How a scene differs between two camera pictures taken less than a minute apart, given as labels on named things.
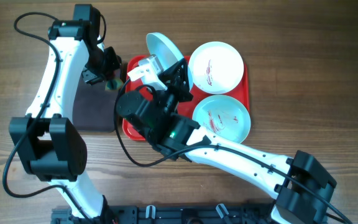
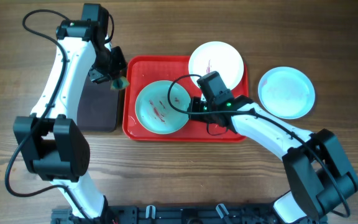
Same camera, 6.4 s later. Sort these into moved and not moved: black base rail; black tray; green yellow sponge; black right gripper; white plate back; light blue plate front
Moved: green yellow sponge; black right gripper; light blue plate front
Not moved: black base rail; white plate back; black tray
